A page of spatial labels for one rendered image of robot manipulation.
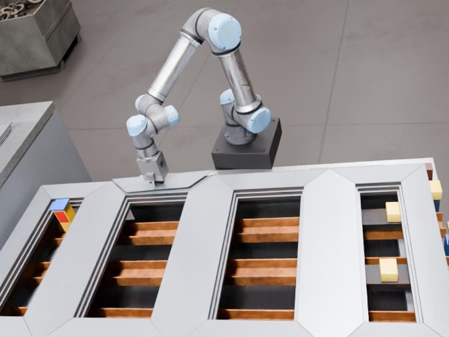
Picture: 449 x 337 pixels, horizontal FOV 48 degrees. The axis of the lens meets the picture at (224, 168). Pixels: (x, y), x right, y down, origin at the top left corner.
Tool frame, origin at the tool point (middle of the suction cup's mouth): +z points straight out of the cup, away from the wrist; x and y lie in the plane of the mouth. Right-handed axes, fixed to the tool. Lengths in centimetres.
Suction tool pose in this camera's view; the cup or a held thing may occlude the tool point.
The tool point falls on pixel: (160, 184)
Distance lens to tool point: 204.6
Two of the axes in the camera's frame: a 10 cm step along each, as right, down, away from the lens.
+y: 9.4, 0.2, -3.4
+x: 2.7, -6.6, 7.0
